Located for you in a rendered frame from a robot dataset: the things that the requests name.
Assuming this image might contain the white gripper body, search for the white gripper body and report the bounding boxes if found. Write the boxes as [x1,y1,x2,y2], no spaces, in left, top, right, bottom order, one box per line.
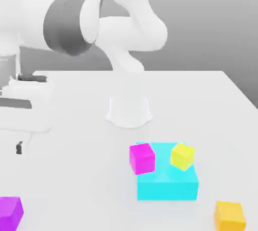
[0,81,54,134]

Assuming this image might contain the small purple cube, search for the small purple cube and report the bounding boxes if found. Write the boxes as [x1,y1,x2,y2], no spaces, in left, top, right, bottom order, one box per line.
[0,196,25,231]

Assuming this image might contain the small magenta cube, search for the small magenta cube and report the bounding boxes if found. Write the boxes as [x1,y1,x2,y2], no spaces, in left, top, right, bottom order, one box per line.
[129,143,156,176]

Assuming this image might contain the small yellow cube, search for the small yellow cube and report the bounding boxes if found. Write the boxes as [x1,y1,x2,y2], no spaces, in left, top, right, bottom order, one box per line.
[170,142,197,171]

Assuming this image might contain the small orange cube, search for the small orange cube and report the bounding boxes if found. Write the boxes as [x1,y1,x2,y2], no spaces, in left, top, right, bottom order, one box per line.
[214,201,247,231]

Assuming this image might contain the large cyan box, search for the large cyan box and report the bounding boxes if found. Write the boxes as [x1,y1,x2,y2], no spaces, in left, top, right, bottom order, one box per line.
[136,142,200,202]

